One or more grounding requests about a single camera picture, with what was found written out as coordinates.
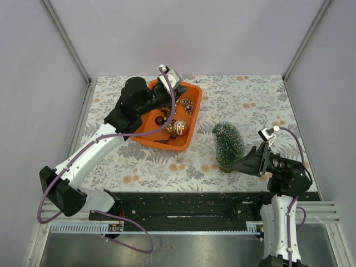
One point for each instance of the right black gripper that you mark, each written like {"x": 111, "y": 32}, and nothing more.
{"x": 256, "y": 163}

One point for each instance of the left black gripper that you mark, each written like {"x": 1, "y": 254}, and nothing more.
{"x": 179, "y": 90}

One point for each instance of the small green christmas tree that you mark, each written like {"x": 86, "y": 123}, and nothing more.
{"x": 229, "y": 145}

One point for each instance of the orange plastic bin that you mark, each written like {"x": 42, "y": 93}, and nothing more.
{"x": 166, "y": 139}

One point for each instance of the clear plastic light piece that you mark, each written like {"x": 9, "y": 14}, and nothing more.
{"x": 184, "y": 161}

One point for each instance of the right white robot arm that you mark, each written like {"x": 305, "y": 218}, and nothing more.
{"x": 289, "y": 180}

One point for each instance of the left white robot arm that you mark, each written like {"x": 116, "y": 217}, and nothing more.
{"x": 61, "y": 184}

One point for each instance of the gold pine cone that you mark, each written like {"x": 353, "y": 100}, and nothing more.
{"x": 187, "y": 104}

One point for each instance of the large striped gold bauble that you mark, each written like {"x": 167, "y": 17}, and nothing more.
{"x": 180, "y": 127}

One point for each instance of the dark brown bauble lower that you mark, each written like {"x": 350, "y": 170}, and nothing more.
{"x": 159, "y": 120}

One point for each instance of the floral table mat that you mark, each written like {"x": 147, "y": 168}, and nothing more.
{"x": 251, "y": 103}

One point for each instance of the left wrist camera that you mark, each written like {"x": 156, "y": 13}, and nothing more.
{"x": 168, "y": 76}

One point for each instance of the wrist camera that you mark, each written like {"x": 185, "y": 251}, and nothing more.
{"x": 268, "y": 134}
{"x": 168, "y": 76}

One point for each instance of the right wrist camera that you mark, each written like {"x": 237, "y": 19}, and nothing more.
{"x": 268, "y": 134}

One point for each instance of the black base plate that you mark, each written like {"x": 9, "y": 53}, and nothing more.
{"x": 191, "y": 211}

